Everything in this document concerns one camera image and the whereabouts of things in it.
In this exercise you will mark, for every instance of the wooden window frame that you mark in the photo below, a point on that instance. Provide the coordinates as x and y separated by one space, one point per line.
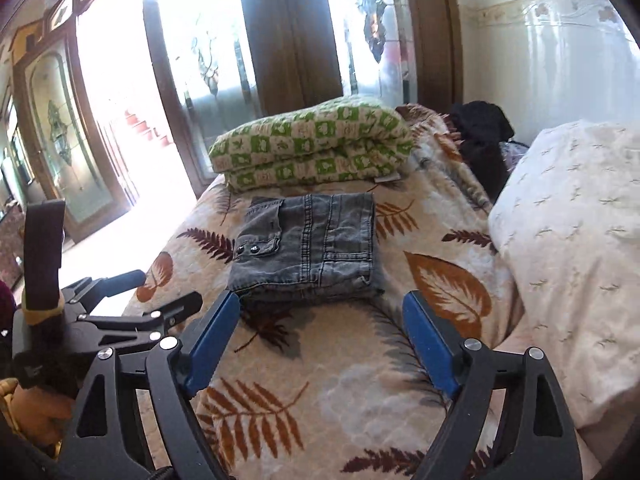
432 30

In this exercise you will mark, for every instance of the person's left hand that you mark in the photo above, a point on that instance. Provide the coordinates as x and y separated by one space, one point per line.
40 417

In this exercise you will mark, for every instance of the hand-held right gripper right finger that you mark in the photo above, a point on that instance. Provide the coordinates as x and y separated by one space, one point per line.
430 340

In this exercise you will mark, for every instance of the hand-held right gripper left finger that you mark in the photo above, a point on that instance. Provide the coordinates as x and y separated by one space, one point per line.
215 340

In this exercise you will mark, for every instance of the grey denim pants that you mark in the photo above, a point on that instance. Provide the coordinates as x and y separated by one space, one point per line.
305 245

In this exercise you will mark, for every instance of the green checked folded quilt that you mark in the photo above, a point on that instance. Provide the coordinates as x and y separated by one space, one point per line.
310 145

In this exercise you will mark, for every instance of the wooden glass-panel door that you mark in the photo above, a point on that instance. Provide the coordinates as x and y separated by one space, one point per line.
65 135

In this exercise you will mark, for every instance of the white patterned pillow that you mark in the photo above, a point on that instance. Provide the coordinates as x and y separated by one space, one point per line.
575 240

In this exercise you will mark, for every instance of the black cloth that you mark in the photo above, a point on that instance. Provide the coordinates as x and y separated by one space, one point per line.
482 145

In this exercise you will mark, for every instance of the brown curtain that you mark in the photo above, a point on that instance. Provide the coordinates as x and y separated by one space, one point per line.
290 35

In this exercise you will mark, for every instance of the beige leaf-print blanket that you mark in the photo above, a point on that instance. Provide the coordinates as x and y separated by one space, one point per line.
320 400

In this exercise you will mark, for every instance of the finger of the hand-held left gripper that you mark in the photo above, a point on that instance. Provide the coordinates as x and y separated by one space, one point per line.
110 282
160 317

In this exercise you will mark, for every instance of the person's left forearm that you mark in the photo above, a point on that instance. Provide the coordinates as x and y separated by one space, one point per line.
7 405

